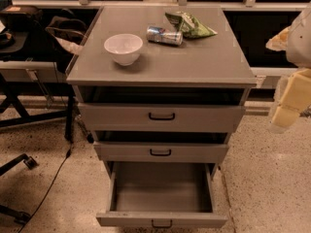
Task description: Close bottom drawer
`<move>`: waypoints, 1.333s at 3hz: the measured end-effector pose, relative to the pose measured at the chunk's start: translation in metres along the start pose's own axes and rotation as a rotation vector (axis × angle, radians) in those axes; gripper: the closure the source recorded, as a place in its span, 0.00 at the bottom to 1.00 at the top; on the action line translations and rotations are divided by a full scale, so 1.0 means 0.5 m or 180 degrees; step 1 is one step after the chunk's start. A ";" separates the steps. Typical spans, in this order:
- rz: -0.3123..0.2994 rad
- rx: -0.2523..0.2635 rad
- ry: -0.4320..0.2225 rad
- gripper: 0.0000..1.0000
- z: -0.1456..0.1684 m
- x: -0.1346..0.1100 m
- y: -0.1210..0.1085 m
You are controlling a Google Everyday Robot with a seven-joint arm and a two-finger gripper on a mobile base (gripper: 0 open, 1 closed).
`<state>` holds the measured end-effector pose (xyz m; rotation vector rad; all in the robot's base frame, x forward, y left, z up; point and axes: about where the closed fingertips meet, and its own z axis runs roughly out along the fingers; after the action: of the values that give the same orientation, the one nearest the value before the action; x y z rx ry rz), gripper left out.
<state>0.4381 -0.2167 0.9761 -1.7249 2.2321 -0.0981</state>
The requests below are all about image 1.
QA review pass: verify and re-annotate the grey bottom drawer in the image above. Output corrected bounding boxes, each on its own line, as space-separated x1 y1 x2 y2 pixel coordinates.
96 162 226 229

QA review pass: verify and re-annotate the grey drawer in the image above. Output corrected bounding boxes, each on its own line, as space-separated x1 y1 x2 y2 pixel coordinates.
96 162 226 229
94 142 228 164
79 103 245 133

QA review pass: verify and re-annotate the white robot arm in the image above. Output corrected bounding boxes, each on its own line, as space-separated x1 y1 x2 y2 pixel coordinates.
265 6 311 133

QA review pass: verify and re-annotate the grey drawer cabinet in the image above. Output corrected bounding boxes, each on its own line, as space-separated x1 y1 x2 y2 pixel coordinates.
65 5 259 179

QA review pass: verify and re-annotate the grey middle drawer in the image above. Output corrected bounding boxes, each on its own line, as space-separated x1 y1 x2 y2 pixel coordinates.
94 142 228 164

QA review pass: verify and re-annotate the grey top drawer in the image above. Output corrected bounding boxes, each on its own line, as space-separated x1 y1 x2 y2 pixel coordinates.
79 103 245 133

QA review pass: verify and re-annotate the green chip bag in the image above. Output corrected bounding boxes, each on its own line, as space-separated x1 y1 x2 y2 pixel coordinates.
165 12 217 39

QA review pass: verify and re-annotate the silver blue soda can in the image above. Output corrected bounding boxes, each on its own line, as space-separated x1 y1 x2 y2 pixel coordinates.
146 26 183 46

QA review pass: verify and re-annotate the white ceramic bowl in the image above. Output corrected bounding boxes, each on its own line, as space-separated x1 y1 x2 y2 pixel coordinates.
104 34 143 66

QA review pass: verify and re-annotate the dark bag on desk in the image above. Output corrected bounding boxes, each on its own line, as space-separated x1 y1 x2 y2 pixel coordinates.
46 16 87 55

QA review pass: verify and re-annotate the black backpack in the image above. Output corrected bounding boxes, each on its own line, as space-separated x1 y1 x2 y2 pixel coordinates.
0 5 43 32

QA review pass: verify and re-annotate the black office chair base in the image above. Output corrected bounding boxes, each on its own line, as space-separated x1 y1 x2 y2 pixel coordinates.
0 152 39 225

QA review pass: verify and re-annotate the black floor cable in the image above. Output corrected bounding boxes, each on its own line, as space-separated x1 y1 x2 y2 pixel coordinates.
17 148 73 233

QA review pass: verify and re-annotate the black desk frame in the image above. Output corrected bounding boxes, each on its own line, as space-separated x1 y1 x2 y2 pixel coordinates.
0 61 74 141

